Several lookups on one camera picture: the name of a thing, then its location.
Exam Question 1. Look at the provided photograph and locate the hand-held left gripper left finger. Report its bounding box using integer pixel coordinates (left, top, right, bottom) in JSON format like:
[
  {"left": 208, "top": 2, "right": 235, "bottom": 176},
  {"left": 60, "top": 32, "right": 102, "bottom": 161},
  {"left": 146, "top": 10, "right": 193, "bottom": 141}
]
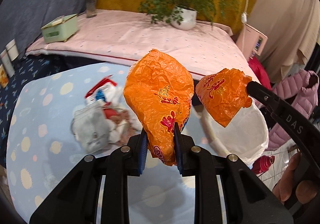
[{"left": 29, "top": 127, "right": 148, "bottom": 224}]

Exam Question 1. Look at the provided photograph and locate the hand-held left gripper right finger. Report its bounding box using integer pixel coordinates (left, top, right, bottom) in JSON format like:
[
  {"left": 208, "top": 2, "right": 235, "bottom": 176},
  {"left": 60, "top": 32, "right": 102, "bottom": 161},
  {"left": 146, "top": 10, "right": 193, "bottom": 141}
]
[{"left": 174, "top": 122, "right": 294, "bottom": 224}]

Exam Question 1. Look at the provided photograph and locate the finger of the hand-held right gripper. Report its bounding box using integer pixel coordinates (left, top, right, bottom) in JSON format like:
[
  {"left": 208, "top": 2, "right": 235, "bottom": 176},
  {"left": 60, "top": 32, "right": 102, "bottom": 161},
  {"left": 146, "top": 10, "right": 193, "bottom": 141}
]
[{"left": 246, "top": 80, "right": 281, "bottom": 115}]

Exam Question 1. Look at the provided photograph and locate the bin with white plastic bag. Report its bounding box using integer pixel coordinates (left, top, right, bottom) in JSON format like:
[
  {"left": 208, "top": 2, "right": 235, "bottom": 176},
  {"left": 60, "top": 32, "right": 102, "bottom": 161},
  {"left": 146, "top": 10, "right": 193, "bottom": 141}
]
[{"left": 200, "top": 100, "right": 269, "bottom": 167}]

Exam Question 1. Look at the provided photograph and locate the small orange wrapper piece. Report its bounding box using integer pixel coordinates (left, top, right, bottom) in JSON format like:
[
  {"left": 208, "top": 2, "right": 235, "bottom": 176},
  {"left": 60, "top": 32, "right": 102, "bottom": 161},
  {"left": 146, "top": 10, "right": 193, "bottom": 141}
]
[{"left": 195, "top": 68, "right": 253, "bottom": 128}]

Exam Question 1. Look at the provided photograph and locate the large orange crinkled wrapper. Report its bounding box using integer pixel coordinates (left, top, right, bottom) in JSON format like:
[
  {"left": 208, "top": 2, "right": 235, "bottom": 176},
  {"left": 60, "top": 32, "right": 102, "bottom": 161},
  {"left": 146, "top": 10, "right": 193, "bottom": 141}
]
[{"left": 123, "top": 49, "right": 195, "bottom": 166}]

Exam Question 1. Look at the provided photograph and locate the red carton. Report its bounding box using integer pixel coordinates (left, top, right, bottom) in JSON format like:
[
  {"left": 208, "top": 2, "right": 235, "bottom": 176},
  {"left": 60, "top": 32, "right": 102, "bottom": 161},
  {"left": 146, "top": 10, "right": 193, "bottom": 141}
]
[{"left": 84, "top": 75, "right": 118, "bottom": 104}]

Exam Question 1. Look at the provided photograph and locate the person's right hand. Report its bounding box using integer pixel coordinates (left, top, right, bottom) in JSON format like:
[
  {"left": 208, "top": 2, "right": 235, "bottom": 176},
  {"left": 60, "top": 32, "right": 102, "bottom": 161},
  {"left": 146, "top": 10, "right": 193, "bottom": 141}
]
[{"left": 272, "top": 151, "right": 318, "bottom": 204}]

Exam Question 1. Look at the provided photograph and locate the red cushion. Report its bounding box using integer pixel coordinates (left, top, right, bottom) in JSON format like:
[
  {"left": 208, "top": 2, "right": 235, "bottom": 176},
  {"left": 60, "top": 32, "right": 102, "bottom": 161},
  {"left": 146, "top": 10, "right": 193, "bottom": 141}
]
[{"left": 247, "top": 56, "right": 272, "bottom": 89}]

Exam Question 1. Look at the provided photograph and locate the pink puffer jacket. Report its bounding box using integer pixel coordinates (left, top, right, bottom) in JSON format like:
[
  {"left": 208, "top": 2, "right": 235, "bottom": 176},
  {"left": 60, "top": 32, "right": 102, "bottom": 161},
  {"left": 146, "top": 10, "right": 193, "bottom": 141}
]
[{"left": 267, "top": 70, "right": 320, "bottom": 150}]

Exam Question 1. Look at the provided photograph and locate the red thermos flask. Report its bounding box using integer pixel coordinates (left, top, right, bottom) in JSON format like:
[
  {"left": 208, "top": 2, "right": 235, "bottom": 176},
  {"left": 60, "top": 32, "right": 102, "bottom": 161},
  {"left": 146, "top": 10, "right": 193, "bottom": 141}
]
[{"left": 251, "top": 155, "right": 275, "bottom": 176}]

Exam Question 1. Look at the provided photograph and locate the pink electric kettle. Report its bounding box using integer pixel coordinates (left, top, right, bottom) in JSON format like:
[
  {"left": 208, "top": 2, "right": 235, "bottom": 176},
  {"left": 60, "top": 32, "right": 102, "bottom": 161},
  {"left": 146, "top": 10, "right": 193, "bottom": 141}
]
[{"left": 236, "top": 24, "right": 268, "bottom": 60}]

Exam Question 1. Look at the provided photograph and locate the beige curtain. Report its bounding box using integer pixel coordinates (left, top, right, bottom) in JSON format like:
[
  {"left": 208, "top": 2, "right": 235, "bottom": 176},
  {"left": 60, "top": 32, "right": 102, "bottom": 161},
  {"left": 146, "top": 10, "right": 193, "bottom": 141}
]
[{"left": 247, "top": 0, "right": 320, "bottom": 82}]

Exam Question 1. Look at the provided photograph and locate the light blue dotted cloth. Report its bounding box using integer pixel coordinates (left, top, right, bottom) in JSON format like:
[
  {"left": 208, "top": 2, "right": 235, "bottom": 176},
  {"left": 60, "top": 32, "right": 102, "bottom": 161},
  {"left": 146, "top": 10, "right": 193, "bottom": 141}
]
[{"left": 5, "top": 62, "right": 218, "bottom": 217}]

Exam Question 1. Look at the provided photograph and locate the pink dotted cloth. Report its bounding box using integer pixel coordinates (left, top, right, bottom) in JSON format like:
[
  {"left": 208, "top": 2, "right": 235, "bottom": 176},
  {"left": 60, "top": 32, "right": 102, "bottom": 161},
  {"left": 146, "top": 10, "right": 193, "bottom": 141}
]
[{"left": 26, "top": 9, "right": 258, "bottom": 82}]

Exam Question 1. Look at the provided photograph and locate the navy blue printed cloth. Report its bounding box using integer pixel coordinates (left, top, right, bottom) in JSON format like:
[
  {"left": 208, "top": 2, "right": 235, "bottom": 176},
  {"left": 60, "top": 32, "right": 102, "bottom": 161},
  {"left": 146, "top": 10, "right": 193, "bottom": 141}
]
[{"left": 0, "top": 54, "right": 68, "bottom": 164}]

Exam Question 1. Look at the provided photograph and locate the pale green box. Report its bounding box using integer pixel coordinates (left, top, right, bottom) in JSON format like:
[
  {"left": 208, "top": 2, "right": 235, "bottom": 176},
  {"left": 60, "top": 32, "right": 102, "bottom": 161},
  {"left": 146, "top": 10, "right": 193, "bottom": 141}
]
[{"left": 41, "top": 14, "right": 78, "bottom": 44}]

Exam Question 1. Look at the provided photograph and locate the yellow orange printed box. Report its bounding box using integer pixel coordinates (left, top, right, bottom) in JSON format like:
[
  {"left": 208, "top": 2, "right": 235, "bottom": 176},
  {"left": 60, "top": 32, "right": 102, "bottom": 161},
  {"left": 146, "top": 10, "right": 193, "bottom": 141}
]
[{"left": 0, "top": 64, "right": 9, "bottom": 88}]

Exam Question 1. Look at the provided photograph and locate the white canister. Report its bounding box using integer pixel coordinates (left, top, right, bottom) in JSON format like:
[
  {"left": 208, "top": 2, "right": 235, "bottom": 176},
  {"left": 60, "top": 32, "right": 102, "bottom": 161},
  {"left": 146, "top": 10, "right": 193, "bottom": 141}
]
[
  {"left": 5, "top": 40, "right": 19, "bottom": 62},
  {"left": 0, "top": 50, "right": 15, "bottom": 78}
]

